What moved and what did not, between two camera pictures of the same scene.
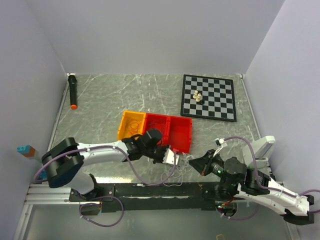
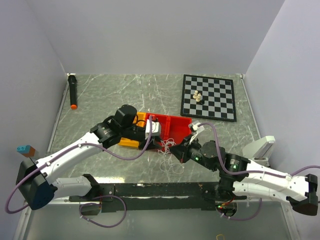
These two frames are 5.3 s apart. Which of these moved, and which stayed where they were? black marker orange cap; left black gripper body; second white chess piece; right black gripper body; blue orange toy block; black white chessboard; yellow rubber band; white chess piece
Moved: right black gripper body; left black gripper body
Stayed: black white chessboard; black marker orange cap; yellow rubber band; white chess piece; blue orange toy block; second white chess piece
